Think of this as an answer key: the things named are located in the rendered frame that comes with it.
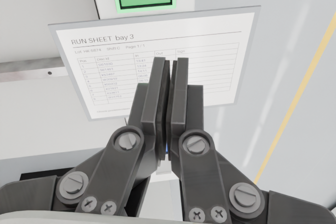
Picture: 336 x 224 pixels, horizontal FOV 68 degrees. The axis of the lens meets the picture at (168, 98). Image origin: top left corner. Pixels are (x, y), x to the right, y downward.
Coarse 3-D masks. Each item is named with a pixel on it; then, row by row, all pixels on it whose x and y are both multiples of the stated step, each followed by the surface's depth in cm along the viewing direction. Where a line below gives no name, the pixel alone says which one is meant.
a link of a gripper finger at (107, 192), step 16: (128, 128) 9; (112, 144) 8; (128, 144) 9; (144, 144) 9; (112, 160) 8; (128, 160) 8; (96, 176) 8; (112, 176) 8; (128, 176) 8; (96, 192) 7; (112, 192) 7; (128, 192) 8; (144, 192) 10; (80, 208) 7; (96, 208) 7; (112, 208) 7; (128, 208) 9
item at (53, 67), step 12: (24, 60) 42; (36, 60) 42; (48, 60) 42; (60, 60) 42; (0, 72) 40; (12, 72) 40; (24, 72) 41; (36, 72) 41; (48, 72) 41; (60, 72) 42
